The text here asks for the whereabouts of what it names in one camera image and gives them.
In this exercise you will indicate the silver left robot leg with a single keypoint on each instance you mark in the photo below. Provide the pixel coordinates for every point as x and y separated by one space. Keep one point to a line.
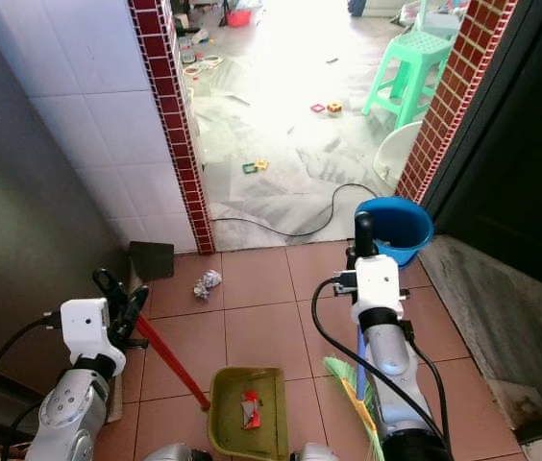
175 453

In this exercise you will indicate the blue plastic bucket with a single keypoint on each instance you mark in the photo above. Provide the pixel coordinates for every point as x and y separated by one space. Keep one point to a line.
401 230

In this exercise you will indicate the white crumpled paper ball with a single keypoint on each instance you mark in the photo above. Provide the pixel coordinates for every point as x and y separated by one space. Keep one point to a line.
207 283

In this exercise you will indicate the green plastic stool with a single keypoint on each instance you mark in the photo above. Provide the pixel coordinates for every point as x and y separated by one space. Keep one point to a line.
413 50

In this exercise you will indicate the red and yellow toy blocks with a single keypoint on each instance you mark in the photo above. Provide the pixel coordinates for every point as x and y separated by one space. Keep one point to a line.
327 108

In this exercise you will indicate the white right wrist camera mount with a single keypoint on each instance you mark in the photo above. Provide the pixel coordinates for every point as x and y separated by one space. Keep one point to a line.
379 283

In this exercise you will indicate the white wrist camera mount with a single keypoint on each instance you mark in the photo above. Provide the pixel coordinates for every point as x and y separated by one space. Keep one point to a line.
86 331
379 283

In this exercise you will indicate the silver right robot leg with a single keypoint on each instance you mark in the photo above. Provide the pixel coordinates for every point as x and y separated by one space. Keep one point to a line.
314 453

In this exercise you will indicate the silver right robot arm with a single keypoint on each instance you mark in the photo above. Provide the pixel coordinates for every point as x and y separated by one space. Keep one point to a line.
396 384

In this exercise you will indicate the red plastic basin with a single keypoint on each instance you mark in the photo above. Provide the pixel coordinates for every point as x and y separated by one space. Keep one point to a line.
239 16

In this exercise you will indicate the dark square plate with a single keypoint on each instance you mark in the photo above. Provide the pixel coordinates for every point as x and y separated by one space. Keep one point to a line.
152 259

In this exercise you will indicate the green and yellow toy blocks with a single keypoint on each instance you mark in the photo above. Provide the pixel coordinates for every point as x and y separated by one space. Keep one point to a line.
254 166

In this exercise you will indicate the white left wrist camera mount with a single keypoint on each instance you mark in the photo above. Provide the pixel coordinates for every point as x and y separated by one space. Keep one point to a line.
86 331

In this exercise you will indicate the red crumpled wrapper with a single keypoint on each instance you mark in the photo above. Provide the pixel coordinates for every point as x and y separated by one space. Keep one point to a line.
250 408

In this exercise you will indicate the silver robot leg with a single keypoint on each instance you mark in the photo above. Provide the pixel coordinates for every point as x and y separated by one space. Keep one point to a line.
314 453
175 453

